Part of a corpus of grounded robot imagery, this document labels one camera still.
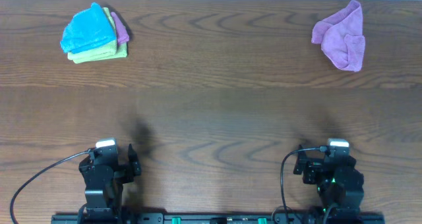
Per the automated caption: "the purple microfiber cloth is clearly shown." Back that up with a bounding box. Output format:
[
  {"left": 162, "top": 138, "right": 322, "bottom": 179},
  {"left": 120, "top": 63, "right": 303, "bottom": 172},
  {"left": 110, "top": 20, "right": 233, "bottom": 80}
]
[{"left": 311, "top": 0, "right": 365, "bottom": 72}]

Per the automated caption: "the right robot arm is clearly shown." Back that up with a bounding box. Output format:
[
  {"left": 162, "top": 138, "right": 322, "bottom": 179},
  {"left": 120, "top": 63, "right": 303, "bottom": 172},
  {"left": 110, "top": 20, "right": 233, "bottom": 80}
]
[{"left": 293, "top": 141, "right": 364, "bottom": 223}]

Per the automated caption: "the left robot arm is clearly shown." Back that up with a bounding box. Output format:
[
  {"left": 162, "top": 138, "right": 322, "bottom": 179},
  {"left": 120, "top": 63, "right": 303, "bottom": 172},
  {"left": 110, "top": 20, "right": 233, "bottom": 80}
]
[{"left": 76, "top": 144, "right": 141, "bottom": 223}]

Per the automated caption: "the green folded cloth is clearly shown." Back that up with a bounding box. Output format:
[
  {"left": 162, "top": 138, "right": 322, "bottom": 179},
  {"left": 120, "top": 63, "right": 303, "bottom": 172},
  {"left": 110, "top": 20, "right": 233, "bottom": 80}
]
[{"left": 67, "top": 7, "right": 127, "bottom": 64}]

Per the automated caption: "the small purple folded cloth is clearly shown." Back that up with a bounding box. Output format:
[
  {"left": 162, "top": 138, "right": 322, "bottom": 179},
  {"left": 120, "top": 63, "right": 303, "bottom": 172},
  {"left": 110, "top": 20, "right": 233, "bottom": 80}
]
[{"left": 111, "top": 12, "right": 130, "bottom": 45}]

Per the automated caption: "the blue folded cloth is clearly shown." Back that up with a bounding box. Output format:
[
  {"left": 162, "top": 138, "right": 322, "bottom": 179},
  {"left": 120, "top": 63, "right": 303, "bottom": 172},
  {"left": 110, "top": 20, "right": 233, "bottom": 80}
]
[{"left": 60, "top": 3, "right": 116, "bottom": 54}]

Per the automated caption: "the right black cable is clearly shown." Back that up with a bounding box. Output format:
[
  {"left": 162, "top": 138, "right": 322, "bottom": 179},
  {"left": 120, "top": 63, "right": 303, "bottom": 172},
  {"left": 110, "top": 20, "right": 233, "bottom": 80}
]
[{"left": 271, "top": 146, "right": 329, "bottom": 224}]

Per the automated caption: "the black cable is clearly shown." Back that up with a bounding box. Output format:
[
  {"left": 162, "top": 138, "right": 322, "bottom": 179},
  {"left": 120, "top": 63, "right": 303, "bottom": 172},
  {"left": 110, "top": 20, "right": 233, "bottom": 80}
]
[
  {"left": 271, "top": 146, "right": 329, "bottom": 224},
  {"left": 9, "top": 149, "right": 95, "bottom": 224}
]

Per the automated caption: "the left black cable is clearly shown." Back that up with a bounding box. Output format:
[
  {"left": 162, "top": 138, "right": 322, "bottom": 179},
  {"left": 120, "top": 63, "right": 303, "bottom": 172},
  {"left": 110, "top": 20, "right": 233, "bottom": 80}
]
[{"left": 9, "top": 149, "right": 95, "bottom": 224}]

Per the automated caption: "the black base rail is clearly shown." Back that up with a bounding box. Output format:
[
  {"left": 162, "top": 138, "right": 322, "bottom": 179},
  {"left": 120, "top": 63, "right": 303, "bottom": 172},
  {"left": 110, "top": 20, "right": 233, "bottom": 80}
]
[{"left": 51, "top": 213, "right": 386, "bottom": 224}]

